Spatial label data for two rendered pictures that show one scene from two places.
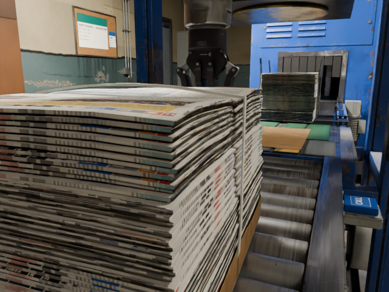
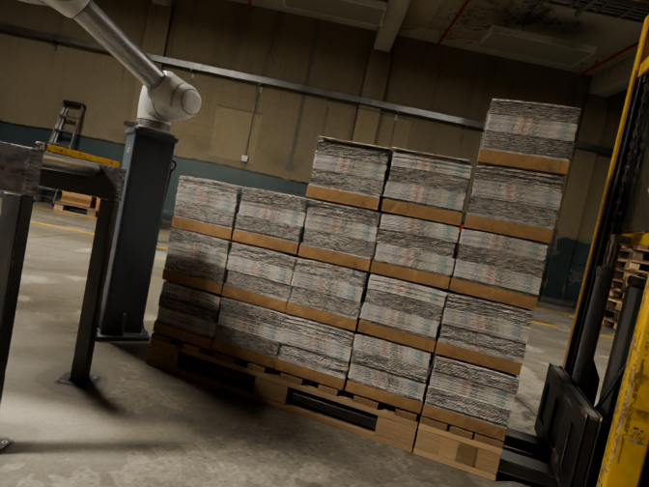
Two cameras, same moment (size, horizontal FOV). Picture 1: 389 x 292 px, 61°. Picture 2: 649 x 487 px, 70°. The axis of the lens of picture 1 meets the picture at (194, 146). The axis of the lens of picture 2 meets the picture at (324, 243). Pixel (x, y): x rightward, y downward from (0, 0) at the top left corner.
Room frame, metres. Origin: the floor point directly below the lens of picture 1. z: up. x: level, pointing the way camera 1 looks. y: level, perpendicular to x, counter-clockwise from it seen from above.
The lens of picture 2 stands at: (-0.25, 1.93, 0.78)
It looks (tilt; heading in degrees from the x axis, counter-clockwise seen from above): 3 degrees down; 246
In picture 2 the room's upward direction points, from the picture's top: 11 degrees clockwise
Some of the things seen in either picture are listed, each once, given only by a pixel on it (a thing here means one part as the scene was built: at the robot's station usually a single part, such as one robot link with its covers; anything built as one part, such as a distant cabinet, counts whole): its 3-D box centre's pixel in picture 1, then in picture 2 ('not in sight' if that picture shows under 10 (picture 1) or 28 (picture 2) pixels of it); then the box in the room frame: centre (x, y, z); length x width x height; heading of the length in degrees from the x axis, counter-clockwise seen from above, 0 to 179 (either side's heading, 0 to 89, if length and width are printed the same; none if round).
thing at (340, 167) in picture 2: not in sight; (356, 181); (-1.11, 0.20, 0.95); 0.38 x 0.29 x 0.23; 51
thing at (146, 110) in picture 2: not in sight; (158, 100); (-0.33, -0.51, 1.17); 0.18 x 0.16 x 0.22; 115
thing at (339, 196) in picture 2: not in sight; (352, 201); (-1.11, 0.20, 0.86); 0.38 x 0.29 x 0.04; 51
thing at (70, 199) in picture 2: not in sight; (104, 200); (0.03, -6.69, 0.28); 1.20 x 0.83 x 0.57; 157
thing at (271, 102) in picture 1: (290, 95); not in sight; (1.94, -0.57, 0.93); 0.38 x 0.30 x 0.26; 157
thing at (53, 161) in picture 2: not in sight; (58, 162); (-0.05, 0.29, 0.77); 0.47 x 0.05 x 0.05; 67
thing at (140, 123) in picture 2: not in sight; (148, 127); (-0.30, -0.52, 1.03); 0.22 x 0.18 x 0.06; 11
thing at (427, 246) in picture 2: not in sight; (302, 297); (-1.01, 0.12, 0.42); 1.17 x 0.39 x 0.83; 140
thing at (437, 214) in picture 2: not in sight; (423, 214); (-1.33, 0.39, 0.86); 0.38 x 0.29 x 0.04; 51
